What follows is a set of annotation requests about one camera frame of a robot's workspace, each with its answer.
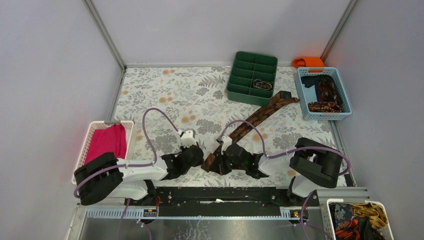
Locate rolled patterned tie in tray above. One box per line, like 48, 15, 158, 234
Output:
252, 78, 273, 91

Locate light blue perforated basket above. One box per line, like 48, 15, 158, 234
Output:
294, 67, 353, 121

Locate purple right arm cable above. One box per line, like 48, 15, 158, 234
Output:
219, 119, 351, 240

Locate brown red floral tie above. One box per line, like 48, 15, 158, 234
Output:
200, 90, 300, 173

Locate ties in blue basket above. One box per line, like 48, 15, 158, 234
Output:
300, 74, 343, 113

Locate green compartment organizer tray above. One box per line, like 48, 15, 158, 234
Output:
226, 51, 278, 107

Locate colourful ties in white basket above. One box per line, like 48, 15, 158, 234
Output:
329, 202, 389, 240

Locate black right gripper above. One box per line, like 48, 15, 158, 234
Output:
210, 149, 247, 176

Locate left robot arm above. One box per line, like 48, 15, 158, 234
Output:
73, 145, 204, 206

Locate orange cloth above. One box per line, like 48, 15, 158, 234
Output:
292, 56, 325, 68

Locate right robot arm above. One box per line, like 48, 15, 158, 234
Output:
207, 135, 343, 206

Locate white perforated basket left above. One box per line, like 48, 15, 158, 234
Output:
73, 120, 137, 171

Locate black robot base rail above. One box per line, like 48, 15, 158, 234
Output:
129, 186, 305, 217

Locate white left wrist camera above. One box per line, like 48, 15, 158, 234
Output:
177, 129, 197, 148

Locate magenta cloth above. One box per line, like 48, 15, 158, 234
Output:
84, 124, 127, 164

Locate white basket bottom right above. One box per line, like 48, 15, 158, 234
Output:
320, 198, 394, 240

